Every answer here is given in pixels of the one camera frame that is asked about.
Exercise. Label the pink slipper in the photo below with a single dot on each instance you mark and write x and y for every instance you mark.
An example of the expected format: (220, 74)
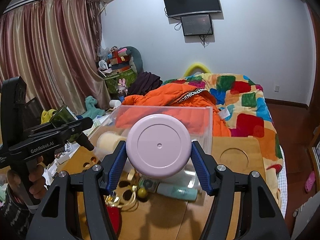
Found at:
(310, 182)

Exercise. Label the red velvet gift pouch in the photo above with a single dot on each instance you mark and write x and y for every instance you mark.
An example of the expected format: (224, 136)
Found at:
(114, 212)

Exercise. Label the teal lotion bottle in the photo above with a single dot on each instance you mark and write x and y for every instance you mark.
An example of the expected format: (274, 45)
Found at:
(177, 192)

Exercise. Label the cream plastic jar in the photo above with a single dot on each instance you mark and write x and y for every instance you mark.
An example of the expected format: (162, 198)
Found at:
(108, 141)

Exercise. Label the clear plastic storage bin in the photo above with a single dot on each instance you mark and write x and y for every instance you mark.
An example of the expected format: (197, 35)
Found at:
(205, 138)

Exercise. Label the white mug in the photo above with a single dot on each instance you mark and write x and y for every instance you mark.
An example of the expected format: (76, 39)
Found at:
(114, 103)

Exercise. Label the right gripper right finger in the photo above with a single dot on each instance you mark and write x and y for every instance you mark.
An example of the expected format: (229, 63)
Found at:
(259, 214)

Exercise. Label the grey plush toy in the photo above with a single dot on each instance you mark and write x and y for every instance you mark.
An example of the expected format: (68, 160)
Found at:
(135, 62)

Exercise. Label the dark purple clothing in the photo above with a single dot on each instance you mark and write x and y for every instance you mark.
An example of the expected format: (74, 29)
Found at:
(145, 82)

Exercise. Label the colourful patchwork blanket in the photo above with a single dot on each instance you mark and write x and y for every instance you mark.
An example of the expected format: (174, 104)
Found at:
(247, 115)

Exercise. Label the wooden tag block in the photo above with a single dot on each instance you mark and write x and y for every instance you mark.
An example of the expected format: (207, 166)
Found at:
(131, 176)

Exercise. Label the green floral tin box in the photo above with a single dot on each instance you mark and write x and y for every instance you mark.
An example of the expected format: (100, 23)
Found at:
(149, 184)

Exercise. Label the teal dinosaur plush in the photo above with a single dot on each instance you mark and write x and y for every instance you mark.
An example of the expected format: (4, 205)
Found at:
(91, 110)

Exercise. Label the yellow curved pillow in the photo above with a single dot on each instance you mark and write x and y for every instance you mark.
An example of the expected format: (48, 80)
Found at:
(196, 67)

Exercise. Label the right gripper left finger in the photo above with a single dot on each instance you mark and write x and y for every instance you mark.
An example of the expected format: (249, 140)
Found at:
(58, 217)

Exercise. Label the pink striped curtain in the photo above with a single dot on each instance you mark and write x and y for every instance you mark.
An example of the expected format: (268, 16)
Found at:
(53, 45)

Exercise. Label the pink bunny figurine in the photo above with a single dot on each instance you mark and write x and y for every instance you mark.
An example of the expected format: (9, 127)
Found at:
(122, 87)

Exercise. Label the yellow cloth on chair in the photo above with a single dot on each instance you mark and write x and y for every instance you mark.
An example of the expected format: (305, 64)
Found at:
(47, 115)

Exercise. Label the small wall monitor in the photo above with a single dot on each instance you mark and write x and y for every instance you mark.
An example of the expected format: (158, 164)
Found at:
(197, 25)

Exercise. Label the wall mounted black television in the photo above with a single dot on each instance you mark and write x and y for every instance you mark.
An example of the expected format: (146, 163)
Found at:
(187, 7)

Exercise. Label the pink round fan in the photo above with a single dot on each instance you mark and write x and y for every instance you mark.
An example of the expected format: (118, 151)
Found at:
(158, 146)

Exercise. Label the yellow gourd charm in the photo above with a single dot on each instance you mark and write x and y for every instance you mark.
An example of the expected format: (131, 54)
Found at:
(142, 193)

